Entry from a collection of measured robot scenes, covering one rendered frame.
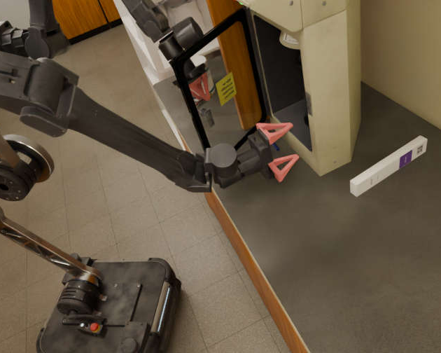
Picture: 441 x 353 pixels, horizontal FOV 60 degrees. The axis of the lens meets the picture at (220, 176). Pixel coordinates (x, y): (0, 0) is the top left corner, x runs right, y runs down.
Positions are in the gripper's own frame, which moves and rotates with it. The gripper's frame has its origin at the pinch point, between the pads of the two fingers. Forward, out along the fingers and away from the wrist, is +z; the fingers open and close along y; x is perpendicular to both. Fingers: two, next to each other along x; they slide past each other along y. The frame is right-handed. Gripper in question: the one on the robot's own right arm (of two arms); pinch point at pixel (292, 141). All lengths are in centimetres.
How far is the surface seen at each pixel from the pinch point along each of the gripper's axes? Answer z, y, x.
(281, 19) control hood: 6.7, 24.4, 9.3
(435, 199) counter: 30.2, -27.4, -14.2
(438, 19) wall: 54, 4, 15
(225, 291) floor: -32, -119, 50
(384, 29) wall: 54, -5, 36
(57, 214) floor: -121, -116, 173
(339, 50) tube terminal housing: 20.4, 11.2, 9.6
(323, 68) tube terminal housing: 15.7, 8.5, 9.7
